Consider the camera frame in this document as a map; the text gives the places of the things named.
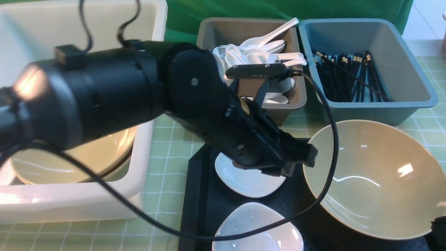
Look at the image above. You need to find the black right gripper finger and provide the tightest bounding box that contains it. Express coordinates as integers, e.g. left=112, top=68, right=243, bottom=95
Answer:
left=431, top=216, right=446, bottom=244

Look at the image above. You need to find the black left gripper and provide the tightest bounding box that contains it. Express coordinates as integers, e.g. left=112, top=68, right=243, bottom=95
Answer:
left=195, top=98, right=318, bottom=176

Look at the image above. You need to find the white square dish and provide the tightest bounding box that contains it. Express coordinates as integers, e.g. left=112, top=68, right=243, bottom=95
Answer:
left=214, top=153, right=286, bottom=198
left=212, top=202, right=304, bottom=251

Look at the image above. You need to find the tan noodle bowl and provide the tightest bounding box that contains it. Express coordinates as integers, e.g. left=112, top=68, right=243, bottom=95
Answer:
left=321, top=120, right=446, bottom=240

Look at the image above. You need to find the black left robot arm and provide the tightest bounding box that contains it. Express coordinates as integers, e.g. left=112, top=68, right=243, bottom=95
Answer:
left=1, top=41, right=317, bottom=177

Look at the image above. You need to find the tan bowl in tub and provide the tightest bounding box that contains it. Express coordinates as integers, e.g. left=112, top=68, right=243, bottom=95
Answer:
left=11, top=127, right=137, bottom=185

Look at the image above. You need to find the pile of black chopsticks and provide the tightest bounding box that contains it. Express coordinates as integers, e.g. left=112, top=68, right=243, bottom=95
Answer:
left=312, top=50, right=392, bottom=103

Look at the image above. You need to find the black plastic serving tray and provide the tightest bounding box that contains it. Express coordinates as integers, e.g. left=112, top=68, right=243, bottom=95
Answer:
left=180, top=135, right=445, bottom=251

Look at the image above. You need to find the pile of white spoons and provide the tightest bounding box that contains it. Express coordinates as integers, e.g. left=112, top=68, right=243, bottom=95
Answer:
left=212, top=40, right=307, bottom=104

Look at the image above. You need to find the white spoon sticking out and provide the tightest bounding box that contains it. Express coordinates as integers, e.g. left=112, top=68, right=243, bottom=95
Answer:
left=240, top=17, right=299, bottom=48

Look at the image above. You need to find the blue plastic chopstick bin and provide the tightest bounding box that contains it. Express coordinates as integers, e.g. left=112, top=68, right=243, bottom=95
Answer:
left=299, top=18, right=438, bottom=126

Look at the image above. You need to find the green checkered tablecloth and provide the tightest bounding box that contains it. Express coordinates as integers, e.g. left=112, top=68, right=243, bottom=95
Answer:
left=1, top=56, right=445, bottom=251

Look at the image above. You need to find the green backdrop cloth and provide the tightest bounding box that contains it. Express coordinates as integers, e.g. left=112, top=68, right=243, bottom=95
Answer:
left=164, top=0, right=414, bottom=44

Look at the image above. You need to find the large white plastic tub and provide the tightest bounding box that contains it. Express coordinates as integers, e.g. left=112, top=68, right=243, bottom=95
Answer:
left=0, top=0, right=168, bottom=224

